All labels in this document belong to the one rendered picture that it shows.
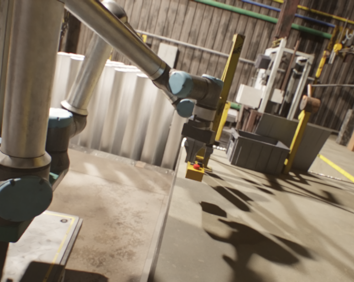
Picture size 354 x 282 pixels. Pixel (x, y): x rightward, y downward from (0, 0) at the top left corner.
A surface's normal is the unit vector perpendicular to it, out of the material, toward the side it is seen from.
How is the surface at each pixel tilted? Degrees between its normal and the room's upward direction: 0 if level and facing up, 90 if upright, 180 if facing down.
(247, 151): 90
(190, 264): 0
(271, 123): 108
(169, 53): 90
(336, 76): 90
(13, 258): 0
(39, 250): 0
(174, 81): 90
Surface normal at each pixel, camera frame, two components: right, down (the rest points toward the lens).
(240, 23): -0.05, 0.25
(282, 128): -0.09, 0.54
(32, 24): 0.26, 0.33
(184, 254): 0.25, -0.93
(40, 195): 0.58, 0.43
